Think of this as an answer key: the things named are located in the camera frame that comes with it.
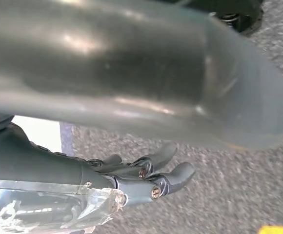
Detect black robot foot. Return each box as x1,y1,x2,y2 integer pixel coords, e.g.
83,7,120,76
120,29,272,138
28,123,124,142
180,0,264,36

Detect clear plastic wrist guard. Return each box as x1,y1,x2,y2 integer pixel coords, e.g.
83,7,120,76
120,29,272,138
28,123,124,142
0,179,128,234

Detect yellow floor tape marking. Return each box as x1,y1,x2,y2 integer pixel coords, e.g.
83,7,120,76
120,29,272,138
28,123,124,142
258,225,283,234

